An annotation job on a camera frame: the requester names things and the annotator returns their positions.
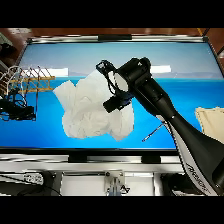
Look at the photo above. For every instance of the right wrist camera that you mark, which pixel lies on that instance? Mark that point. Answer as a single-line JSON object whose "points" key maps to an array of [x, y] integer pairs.
{"points": [[104, 65]]}

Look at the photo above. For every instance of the beige garment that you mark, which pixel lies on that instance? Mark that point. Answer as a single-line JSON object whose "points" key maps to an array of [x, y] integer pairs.
{"points": [[211, 120]]}

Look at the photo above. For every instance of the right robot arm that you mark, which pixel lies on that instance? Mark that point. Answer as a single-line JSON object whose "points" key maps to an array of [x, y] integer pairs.
{"points": [[186, 133]]}

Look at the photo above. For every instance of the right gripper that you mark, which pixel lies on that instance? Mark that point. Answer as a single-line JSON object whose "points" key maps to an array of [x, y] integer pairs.
{"points": [[117, 101]]}

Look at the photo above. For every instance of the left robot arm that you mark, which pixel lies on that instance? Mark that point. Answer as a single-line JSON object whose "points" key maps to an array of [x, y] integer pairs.
{"points": [[16, 111]]}

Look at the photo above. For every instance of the white shirt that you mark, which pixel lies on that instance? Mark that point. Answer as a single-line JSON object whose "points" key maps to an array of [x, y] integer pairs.
{"points": [[86, 113]]}

